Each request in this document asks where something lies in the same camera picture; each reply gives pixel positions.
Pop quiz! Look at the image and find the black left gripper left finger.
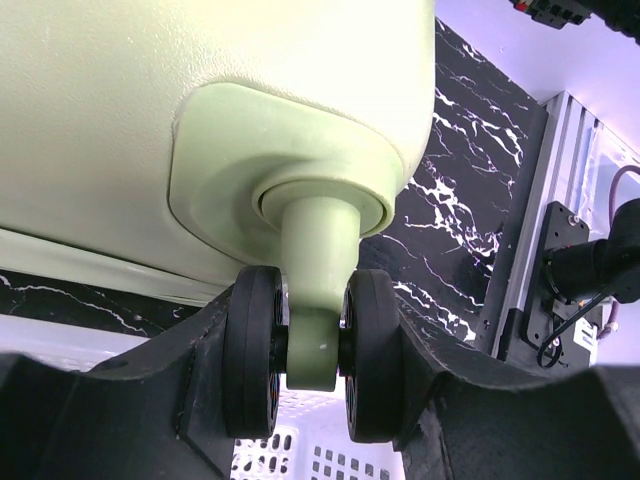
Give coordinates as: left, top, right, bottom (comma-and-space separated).
1, 290, 235, 479

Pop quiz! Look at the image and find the white plastic mesh basket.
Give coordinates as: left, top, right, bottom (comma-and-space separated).
1, 315, 405, 479

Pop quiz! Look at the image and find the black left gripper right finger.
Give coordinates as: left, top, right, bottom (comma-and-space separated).
393, 301, 639, 479

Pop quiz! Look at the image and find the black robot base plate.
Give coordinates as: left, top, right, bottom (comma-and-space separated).
520, 201, 606, 376

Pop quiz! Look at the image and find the aluminium frame rail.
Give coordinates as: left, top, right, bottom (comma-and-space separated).
474, 90, 640, 366

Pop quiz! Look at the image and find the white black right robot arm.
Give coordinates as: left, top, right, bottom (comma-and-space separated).
539, 199, 639, 304

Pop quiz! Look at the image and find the green hard-shell suitcase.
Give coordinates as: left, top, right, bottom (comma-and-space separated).
1, 1, 436, 438

